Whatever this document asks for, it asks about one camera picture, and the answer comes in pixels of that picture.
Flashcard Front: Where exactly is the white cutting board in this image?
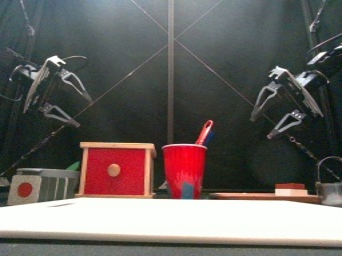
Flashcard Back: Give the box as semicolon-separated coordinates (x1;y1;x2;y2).
0;197;342;249

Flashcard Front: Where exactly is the diagonal brace wire with turnbuckle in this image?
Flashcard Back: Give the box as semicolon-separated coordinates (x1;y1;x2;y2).
128;0;342;183

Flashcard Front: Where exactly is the toy sushi roll red centre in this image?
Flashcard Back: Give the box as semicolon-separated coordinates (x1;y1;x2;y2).
5;174;77;206

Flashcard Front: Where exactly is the green toy piece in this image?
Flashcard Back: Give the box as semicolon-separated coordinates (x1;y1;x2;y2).
64;160;83;172

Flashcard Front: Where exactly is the red plastic cup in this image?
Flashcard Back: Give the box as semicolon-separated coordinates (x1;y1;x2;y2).
160;143;209;200

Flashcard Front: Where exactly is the brown wooden board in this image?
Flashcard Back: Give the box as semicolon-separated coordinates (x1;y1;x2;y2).
207;191;323;205

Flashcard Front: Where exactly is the small metal pot with handle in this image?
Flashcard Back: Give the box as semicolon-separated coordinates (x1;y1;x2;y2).
314;155;342;207

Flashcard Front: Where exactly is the wooden box red drawer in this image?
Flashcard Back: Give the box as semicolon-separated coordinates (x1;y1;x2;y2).
73;141;157;200

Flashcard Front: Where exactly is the toy nigiri sushi red white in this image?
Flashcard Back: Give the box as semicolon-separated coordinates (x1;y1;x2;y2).
274;182;310;197

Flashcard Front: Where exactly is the red utensil handle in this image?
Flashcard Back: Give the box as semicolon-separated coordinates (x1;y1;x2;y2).
193;119;215;147

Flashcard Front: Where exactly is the blue utensil handle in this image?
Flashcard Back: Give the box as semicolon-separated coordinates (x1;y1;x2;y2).
201;130;216;147

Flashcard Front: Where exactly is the vertical metal frame pole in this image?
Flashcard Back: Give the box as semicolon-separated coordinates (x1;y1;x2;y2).
165;0;176;145

